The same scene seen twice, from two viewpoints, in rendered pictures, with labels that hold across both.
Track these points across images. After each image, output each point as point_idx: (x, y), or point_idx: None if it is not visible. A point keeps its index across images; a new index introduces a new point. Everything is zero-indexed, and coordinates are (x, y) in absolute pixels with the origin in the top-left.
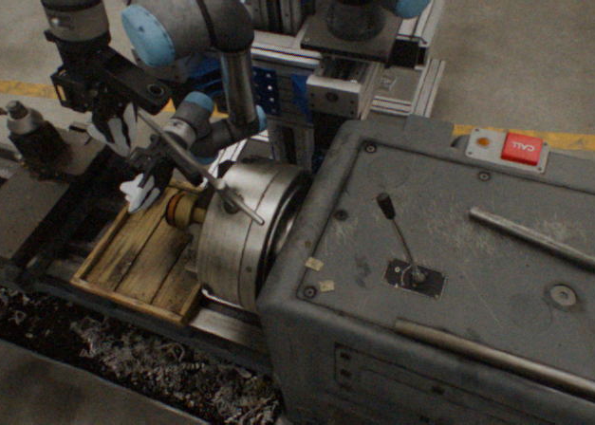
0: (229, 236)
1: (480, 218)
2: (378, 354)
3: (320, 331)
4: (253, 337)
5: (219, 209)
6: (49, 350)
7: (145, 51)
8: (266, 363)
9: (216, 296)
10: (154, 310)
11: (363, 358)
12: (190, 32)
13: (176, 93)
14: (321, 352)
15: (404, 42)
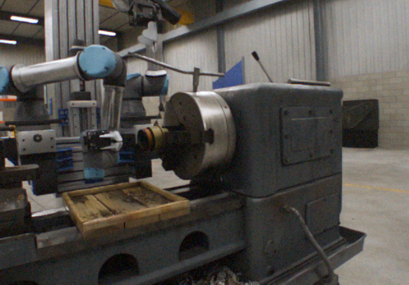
0: (207, 98)
1: None
2: (296, 91)
3: (279, 89)
4: (225, 199)
5: (192, 92)
6: None
7: (105, 59)
8: (232, 235)
9: (215, 139)
10: (168, 204)
11: (291, 107)
12: (119, 59)
13: (39, 171)
14: (275, 128)
15: None
